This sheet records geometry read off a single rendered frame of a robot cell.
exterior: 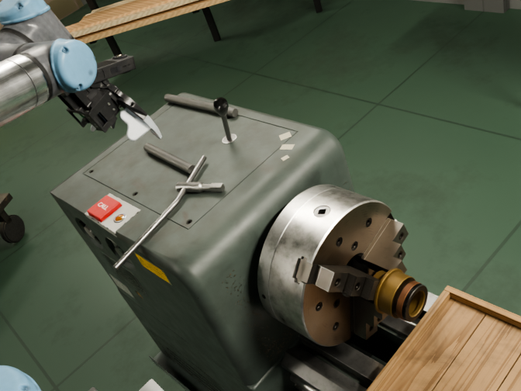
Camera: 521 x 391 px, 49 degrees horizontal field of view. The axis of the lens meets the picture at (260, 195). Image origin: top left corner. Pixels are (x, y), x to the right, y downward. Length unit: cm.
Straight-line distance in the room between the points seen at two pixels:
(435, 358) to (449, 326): 8
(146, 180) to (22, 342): 201
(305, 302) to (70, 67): 58
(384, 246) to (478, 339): 29
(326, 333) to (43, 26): 76
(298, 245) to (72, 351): 207
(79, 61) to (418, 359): 88
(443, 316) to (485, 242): 137
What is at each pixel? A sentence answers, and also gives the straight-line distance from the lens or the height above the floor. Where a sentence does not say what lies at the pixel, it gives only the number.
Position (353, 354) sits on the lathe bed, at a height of 87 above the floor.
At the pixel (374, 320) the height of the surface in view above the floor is 101.
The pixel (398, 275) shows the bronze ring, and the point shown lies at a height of 112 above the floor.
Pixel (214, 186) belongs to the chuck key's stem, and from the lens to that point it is 121.
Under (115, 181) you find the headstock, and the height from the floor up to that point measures 125.
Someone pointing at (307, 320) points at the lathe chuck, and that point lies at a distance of 111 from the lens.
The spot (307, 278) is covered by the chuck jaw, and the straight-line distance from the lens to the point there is 107.
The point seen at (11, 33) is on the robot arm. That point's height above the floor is 172.
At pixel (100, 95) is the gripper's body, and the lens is 112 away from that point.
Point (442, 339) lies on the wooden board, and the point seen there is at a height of 89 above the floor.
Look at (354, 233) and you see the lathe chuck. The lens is 113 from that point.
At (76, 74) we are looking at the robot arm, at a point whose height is 167.
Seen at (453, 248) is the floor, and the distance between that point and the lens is 267.
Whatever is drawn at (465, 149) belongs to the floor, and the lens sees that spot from 319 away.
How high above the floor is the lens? 196
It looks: 37 degrees down
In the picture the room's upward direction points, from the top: 22 degrees counter-clockwise
